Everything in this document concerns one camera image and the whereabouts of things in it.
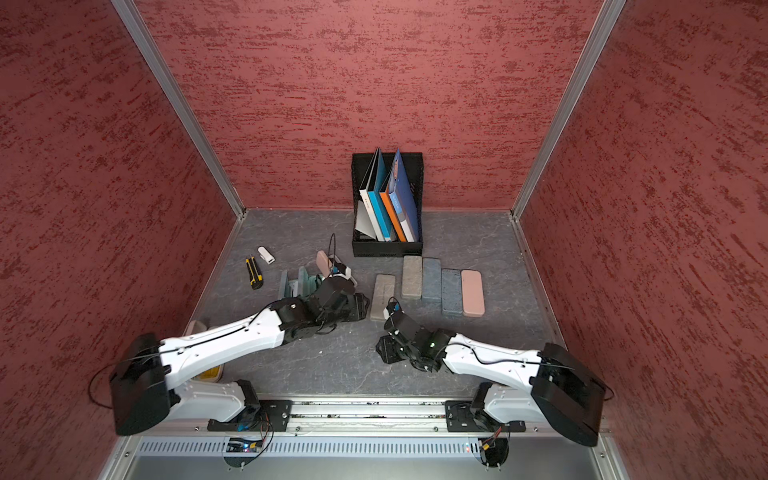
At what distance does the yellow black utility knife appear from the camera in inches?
39.2

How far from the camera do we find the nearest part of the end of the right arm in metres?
0.60

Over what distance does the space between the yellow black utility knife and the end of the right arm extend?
1.88ft
